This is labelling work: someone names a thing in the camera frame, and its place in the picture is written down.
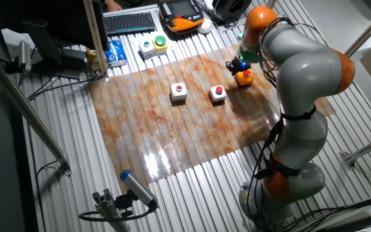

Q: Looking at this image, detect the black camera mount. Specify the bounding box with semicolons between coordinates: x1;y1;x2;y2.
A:
4;60;21;75

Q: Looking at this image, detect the plain silver camera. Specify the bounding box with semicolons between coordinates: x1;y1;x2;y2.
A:
17;40;32;73

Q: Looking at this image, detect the orange box red mushroom button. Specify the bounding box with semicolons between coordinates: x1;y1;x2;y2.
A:
234;69;255;88

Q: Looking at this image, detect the silver camera blue cap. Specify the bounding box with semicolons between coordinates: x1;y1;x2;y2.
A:
119;169;159;210

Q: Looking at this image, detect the black round cable spool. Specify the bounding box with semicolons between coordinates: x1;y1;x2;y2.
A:
211;0;252;22

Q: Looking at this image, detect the yellow plastic bag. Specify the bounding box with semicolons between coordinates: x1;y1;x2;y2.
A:
85;47;108;72

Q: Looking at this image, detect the orange black teach pendant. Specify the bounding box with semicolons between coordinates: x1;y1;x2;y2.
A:
158;0;205;33

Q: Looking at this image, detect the grey box small green button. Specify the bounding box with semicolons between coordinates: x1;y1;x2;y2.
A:
138;39;157;61

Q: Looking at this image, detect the grey box red mushroom button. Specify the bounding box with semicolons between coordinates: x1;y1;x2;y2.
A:
208;84;228;104

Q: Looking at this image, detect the black camera clamp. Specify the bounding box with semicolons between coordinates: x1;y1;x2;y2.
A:
114;189;135;217

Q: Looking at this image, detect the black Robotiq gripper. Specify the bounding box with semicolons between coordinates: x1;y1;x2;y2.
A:
225;59;251;75

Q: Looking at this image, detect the long dark frame bar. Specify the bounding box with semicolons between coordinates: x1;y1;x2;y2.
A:
0;44;72;177

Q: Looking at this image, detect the white computer mouse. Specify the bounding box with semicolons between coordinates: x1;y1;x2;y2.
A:
197;19;213;35

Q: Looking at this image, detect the grey box flat red button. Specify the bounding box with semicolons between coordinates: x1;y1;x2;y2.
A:
169;82;189;104

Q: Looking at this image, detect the grey metal base plate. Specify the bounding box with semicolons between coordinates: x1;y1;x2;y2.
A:
217;15;249;33

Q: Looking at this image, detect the marble pattern table mat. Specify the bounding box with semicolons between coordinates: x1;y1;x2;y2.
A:
90;38;336;194

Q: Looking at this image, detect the black computer keyboard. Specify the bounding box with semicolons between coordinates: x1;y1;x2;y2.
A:
103;12;157;36

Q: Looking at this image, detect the blue white tissue packet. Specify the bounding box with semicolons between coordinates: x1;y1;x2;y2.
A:
104;39;128;68

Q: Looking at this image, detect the yellow box green mushroom button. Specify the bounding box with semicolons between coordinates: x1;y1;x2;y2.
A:
152;35;169;55

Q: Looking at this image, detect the black computer monitor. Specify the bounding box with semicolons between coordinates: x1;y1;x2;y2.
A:
0;0;109;81

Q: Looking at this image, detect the person's bare hand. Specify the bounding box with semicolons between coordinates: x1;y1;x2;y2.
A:
104;0;122;12

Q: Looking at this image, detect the tan aluminium upright post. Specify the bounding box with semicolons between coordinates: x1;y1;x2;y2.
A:
82;0;109;78

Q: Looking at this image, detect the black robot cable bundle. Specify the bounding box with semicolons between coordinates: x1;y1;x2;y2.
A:
246;15;318;232

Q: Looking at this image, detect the short aluminium profile stub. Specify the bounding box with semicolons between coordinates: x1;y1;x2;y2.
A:
91;188;130;232

